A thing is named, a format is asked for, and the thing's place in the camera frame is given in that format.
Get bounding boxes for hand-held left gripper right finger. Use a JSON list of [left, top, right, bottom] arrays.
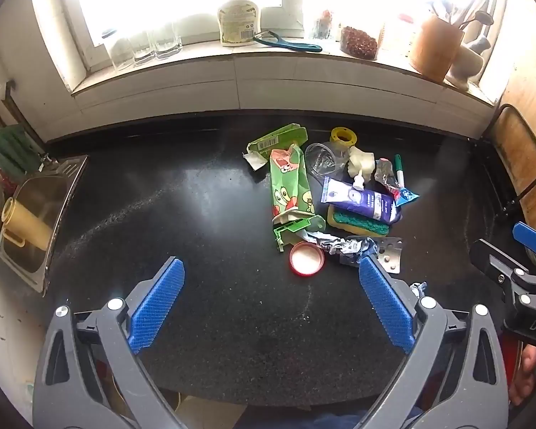
[[358, 257, 510, 429]]

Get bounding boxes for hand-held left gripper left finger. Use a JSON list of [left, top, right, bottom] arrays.
[[32, 257, 188, 429]]

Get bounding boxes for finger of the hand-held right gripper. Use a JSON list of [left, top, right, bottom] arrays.
[[513, 222, 536, 257], [469, 239, 530, 284]]

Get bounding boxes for yellow green sponge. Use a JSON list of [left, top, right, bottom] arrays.
[[327, 206, 390, 237]]

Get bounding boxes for green plastic packaging piece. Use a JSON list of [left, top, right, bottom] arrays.
[[273, 214, 326, 253]]

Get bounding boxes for person's right hand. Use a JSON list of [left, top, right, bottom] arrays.
[[509, 343, 536, 407]]

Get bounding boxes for silver blister pack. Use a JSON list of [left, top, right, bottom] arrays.
[[374, 238, 403, 274]]

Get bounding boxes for long crumpled foil wrapper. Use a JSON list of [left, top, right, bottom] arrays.
[[301, 230, 378, 269]]

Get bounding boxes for red round lid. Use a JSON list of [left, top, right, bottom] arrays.
[[289, 241, 326, 276]]

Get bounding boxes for white purple tube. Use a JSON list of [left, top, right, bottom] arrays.
[[320, 173, 403, 224]]

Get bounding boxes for silver blue torn wrapper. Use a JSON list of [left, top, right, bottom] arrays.
[[374, 158, 420, 207]]

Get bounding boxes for yellow plastic pitcher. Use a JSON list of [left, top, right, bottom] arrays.
[[1, 197, 54, 251]]

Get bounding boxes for green cartoon snack wrapper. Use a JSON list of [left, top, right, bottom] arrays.
[[269, 144, 317, 223]]

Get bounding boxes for steel sink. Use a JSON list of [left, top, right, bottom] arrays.
[[0, 154, 90, 298]]

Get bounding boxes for clear plastic cup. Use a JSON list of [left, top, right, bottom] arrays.
[[304, 142, 349, 177]]

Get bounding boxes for white mortar with pestle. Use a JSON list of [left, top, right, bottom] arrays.
[[444, 36, 492, 91]]

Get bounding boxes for green carton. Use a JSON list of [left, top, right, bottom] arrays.
[[243, 124, 309, 171]]

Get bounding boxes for green cloth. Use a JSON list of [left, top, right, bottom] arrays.
[[0, 126, 34, 179]]

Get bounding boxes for wooden utensil holder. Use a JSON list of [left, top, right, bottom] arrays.
[[407, 15, 466, 83]]

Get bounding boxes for kitchen utensils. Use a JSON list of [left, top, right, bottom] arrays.
[[429, 0, 494, 30]]

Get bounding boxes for drinking glass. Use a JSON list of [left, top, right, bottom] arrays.
[[103, 31, 135, 71], [153, 24, 184, 59], [130, 31, 158, 65]]

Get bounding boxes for jar of red spices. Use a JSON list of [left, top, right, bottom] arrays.
[[339, 24, 380, 60]]

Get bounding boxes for clear glass jar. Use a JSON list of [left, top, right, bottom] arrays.
[[310, 9, 340, 41]]

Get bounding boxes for white soap bottle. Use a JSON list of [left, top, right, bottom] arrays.
[[217, 0, 262, 48]]

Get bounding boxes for wire-framed wooden board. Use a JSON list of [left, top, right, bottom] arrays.
[[482, 104, 536, 217]]

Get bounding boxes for yellow plastic ring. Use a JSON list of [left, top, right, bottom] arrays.
[[331, 127, 359, 149]]

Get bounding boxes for blue handled tool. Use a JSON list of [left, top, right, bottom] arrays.
[[253, 30, 323, 53]]

